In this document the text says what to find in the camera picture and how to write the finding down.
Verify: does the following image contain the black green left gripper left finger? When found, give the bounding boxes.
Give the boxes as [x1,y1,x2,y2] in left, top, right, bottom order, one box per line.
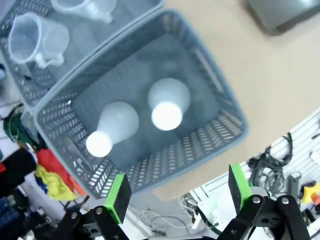
[57,173,133,240]

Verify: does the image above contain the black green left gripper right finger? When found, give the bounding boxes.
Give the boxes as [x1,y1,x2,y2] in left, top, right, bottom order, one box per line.
[219,163,311,240]

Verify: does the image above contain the white plastic conical flask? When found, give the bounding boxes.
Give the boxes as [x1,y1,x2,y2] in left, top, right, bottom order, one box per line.
[85,101,140,158]
[147,77,192,131]

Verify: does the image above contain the clear plastic measuring beaker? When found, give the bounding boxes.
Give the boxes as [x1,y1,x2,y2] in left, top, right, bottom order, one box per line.
[50,0,117,25]
[8,12,70,69]

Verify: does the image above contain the red and yellow cloth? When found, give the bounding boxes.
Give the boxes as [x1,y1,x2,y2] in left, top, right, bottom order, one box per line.
[34,148,88,201]

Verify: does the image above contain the yellow black hand tool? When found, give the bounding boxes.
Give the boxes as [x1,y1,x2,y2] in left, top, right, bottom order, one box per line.
[301,181,320,206]

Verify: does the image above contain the white slatted panel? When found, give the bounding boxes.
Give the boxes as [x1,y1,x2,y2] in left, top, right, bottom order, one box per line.
[189,106,320,240]

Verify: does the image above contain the black bulky object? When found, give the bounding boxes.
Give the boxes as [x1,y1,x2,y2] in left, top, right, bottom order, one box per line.
[0,148,38,197]

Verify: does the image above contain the grey basket holding flasks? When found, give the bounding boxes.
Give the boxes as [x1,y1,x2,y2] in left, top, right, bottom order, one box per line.
[33,8,250,201]

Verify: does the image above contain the grey basket holding beakers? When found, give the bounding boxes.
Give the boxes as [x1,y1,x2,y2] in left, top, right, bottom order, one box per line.
[0,0,167,108]

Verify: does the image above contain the dark plastic serving tray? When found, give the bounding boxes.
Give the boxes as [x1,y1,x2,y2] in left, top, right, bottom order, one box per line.
[246,0,320,36]

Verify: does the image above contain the tangled grey cable bundle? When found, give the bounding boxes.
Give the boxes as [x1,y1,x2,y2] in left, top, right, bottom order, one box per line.
[247,132,295,198]

